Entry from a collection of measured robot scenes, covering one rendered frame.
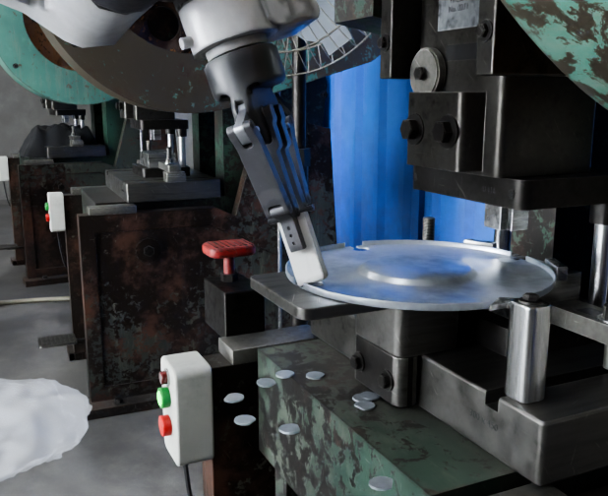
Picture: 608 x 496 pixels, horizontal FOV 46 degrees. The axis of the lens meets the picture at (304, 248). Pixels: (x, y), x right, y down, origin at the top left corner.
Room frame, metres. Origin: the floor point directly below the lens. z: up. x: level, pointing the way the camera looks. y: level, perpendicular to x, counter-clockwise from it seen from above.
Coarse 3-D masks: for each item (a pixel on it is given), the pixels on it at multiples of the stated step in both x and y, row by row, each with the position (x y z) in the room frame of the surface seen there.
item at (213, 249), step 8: (224, 240) 1.03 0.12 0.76; (232, 240) 1.03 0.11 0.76; (240, 240) 1.04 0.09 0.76; (208, 248) 0.99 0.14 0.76; (216, 248) 0.99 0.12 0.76; (224, 248) 0.99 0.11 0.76; (232, 248) 0.99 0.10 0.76; (240, 248) 0.99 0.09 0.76; (248, 248) 1.00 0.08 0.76; (216, 256) 0.98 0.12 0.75; (224, 256) 0.98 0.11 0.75; (232, 256) 0.99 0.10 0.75; (240, 256) 1.00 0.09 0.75; (224, 264) 1.01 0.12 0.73; (232, 264) 1.01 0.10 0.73; (224, 272) 1.01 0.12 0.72; (232, 272) 1.01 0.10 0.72
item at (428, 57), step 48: (432, 0) 0.83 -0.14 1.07; (432, 48) 0.81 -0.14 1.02; (432, 96) 0.77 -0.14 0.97; (480, 96) 0.73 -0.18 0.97; (528, 96) 0.73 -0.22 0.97; (576, 96) 0.76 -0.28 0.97; (432, 144) 0.77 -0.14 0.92; (480, 144) 0.74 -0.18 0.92; (528, 144) 0.73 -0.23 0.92; (576, 144) 0.76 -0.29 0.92
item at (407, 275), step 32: (352, 256) 0.84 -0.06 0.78; (384, 256) 0.81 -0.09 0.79; (416, 256) 0.81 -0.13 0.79; (448, 256) 0.84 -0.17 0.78; (480, 256) 0.84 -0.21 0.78; (512, 256) 0.84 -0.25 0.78; (320, 288) 0.67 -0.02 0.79; (352, 288) 0.69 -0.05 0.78; (384, 288) 0.69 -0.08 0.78; (416, 288) 0.69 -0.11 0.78; (448, 288) 0.69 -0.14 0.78; (480, 288) 0.69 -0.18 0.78; (512, 288) 0.69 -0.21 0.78; (544, 288) 0.67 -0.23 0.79
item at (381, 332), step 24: (264, 288) 0.71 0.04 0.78; (288, 288) 0.70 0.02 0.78; (288, 312) 0.65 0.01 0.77; (312, 312) 0.63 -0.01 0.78; (336, 312) 0.64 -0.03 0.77; (360, 312) 0.65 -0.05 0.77; (384, 312) 0.72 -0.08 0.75; (408, 312) 0.70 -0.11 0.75; (432, 312) 0.71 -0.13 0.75; (456, 312) 0.73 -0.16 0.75; (360, 336) 0.77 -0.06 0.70; (384, 336) 0.72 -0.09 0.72; (408, 336) 0.70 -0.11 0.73; (432, 336) 0.71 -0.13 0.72; (456, 336) 0.73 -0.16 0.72; (360, 360) 0.76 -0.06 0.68; (384, 360) 0.72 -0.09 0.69; (408, 360) 0.70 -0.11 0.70; (384, 384) 0.70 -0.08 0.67; (408, 384) 0.70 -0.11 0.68
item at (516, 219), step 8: (488, 208) 0.81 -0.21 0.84; (496, 208) 0.80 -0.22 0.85; (504, 208) 0.80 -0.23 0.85; (488, 216) 0.81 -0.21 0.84; (496, 216) 0.80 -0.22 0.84; (504, 216) 0.80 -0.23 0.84; (512, 216) 0.79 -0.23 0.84; (520, 216) 0.79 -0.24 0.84; (488, 224) 0.81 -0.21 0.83; (496, 224) 0.80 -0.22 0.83; (504, 224) 0.80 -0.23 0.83; (512, 224) 0.79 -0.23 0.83; (520, 224) 0.79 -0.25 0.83
